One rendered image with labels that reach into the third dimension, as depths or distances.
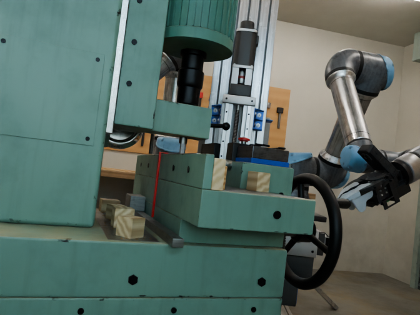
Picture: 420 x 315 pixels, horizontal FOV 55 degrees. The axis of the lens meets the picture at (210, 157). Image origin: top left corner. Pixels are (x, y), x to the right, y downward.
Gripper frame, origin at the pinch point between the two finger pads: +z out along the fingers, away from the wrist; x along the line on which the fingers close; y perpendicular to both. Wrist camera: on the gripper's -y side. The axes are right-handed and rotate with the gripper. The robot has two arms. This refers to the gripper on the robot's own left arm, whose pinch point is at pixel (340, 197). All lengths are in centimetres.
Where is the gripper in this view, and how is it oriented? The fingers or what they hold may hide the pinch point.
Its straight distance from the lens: 104.6
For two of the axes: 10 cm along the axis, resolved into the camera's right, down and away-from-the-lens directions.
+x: -3.5, -0.1, 9.4
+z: -8.7, 3.9, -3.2
